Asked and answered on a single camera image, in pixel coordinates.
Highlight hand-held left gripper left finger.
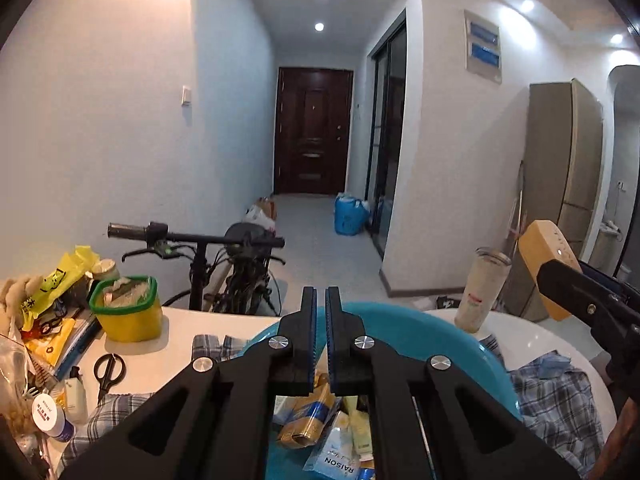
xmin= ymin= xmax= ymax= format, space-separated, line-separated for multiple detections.
xmin=59 ymin=286 xmax=318 ymax=480

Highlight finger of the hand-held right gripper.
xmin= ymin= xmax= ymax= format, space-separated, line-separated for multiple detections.
xmin=581 ymin=265 xmax=640 ymax=309
xmin=537 ymin=259 xmax=640 ymax=342

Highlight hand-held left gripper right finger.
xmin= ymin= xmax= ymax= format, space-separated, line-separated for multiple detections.
xmin=325 ymin=286 xmax=588 ymax=480

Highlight blue plastic basin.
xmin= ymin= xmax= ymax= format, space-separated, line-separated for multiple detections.
xmin=235 ymin=301 xmax=524 ymax=480

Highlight person's right forearm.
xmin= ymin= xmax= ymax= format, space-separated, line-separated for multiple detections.
xmin=602 ymin=396 xmax=640 ymax=480

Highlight light blue cloth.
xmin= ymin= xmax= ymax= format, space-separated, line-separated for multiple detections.
xmin=537 ymin=352 xmax=572 ymax=379

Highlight gold and blue packet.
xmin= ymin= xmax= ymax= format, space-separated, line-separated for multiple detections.
xmin=277 ymin=392 xmax=342 ymax=450

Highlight plaid cloth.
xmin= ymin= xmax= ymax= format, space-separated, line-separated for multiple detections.
xmin=62 ymin=332 xmax=609 ymax=480

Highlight pale yellow tube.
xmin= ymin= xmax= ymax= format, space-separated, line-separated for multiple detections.
xmin=342 ymin=395 xmax=374 ymax=457

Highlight clear tumbler cup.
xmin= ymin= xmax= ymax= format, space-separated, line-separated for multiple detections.
xmin=453 ymin=246 xmax=514 ymax=334

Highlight white and blue packet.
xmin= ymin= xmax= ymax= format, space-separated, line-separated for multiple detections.
xmin=302 ymin=410 xmax=372 ymax=480

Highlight blue bag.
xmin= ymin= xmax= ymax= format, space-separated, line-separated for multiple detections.
xmin=334 ymin=192 xmax=371 ymax=236

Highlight beige refrigerator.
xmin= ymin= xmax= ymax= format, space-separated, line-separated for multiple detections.
xmin=505 ymin=78 xmax=605 ymax=324

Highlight white plastic bag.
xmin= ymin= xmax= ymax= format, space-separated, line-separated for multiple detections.
xmin=244 ymin=205 xmax=277 ymax=234

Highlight black bicycle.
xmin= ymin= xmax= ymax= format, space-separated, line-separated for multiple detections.
xmin=107 ymin=220 xmax=289 ymax=317

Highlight yellow container with green rim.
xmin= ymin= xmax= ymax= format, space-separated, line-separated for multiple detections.
xmin=88 ymin=274 xmax=164 ymax=344

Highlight dark brown door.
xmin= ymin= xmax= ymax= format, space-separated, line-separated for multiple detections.
xmin=273 ymin=66 xmax=355 ymax=196

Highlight black scissors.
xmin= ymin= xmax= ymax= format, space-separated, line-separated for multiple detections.
xmin=93 ymin=352 xmax=127 ymax=404

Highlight sliding glass door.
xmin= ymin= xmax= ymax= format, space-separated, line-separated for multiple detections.
xmin=364 ymin=12 xmax=407 ymax=262

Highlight pale round jar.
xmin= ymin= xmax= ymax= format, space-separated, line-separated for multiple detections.
xmin=93 ymin=259 xmax=121 ymax=282

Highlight blue flat box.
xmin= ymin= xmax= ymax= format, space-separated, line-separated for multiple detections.
xmin=52 ymin=310 xmax=104 ymax=382

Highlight small white bottle black cap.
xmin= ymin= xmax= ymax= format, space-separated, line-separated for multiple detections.
xmin=64 ymin=366 xmax=89 ymax=424

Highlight grey electrical panel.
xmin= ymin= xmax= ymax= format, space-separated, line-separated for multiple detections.
xmin=462 ymin=9 xmax=503 ymax=85

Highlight yellow snack packet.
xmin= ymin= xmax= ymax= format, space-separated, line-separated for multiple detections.
xmin=24 ymin=316 xmax=77 ymax=367

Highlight yellow plastic bag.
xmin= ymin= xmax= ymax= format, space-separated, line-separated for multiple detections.
xmin=20 ymin=245 xmax=101 ymax=332

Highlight white bottle with blue cap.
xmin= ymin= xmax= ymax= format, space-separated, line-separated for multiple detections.
xmin=31 ymin=392 xmax=76 ymax=444

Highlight cream plush toy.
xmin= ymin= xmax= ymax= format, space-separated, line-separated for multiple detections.
xmin=0 ymin=275 xmax=37 ymax=343

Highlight clear plastic bag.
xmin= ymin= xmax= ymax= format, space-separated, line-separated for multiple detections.
xmin=0 ymin=334 xmax=37 ymax=441

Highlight broom handle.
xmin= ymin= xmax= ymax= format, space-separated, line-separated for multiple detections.
xmin=507 ymin=159 xmax=532 ymax=257

